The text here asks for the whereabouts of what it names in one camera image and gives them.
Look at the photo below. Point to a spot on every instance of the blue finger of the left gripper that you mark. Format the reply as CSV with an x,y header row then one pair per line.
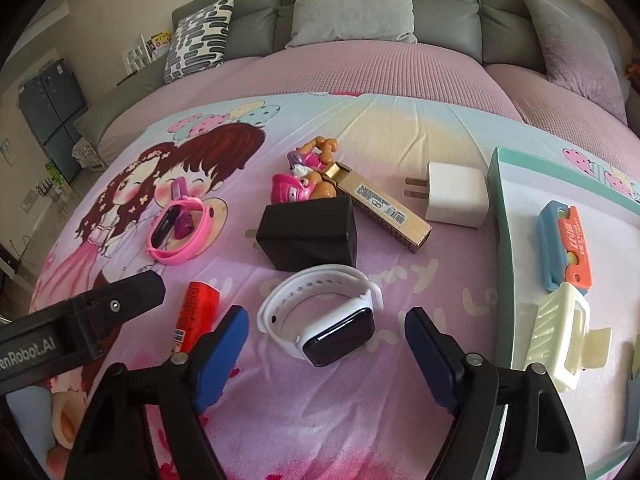
x,y
69,334

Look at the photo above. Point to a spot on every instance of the purple small comb toy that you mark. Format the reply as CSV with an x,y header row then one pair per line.
x,y
178,188

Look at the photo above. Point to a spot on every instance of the light grey middle pillow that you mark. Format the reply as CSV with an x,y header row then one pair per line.
x,y
320,21

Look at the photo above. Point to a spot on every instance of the white smart watch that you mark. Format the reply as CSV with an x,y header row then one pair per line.
x,y
321,314

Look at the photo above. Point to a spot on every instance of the pink waffle sofa cover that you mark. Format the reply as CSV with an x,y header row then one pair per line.
x,y
355,67

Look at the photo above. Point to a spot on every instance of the black power adapter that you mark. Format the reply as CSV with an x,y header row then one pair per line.
x,y
297,236

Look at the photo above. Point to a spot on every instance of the white picture frame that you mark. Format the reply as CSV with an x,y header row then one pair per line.
x,y
146,51

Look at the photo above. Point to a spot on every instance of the green eraser block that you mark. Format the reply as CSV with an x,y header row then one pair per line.
x,y
635,363

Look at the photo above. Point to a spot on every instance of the gold patterned long box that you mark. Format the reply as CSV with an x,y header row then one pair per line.
x,y
394,217

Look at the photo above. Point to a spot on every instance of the white wall charger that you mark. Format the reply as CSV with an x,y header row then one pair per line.
x,y
454,194

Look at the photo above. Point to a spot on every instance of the grey sofa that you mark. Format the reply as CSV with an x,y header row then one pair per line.
x,y
490,31

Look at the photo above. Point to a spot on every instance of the dark blue cabinet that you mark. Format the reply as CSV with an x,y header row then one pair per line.
x,y
50,101

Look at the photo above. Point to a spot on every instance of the pink cartoon dog toy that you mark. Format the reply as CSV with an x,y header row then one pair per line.
x,y
304,180

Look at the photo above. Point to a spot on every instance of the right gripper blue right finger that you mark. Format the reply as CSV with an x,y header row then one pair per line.
x,y
438,356

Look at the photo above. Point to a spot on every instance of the teal rimmed white tray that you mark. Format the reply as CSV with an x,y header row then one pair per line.
x,y
521,185

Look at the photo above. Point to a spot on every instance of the grey purple right pillow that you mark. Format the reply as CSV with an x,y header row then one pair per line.
x,y
576,57

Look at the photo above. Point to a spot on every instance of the cartoon couple printed sheet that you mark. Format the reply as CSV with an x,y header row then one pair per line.
x,y
130,415

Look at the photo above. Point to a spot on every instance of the red glue bottle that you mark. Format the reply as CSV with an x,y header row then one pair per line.
x,y
196,318

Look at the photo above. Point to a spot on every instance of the pink fitness band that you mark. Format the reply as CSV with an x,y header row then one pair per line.
x,y
180,232

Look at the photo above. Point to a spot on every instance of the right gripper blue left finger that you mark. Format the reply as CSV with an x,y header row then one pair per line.
x,y
215,355

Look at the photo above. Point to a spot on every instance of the black white patterned pillow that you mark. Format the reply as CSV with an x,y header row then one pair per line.
x,y
199,41

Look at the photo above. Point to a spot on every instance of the white hair claw clip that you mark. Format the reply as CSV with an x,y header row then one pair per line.
x,y
562,340

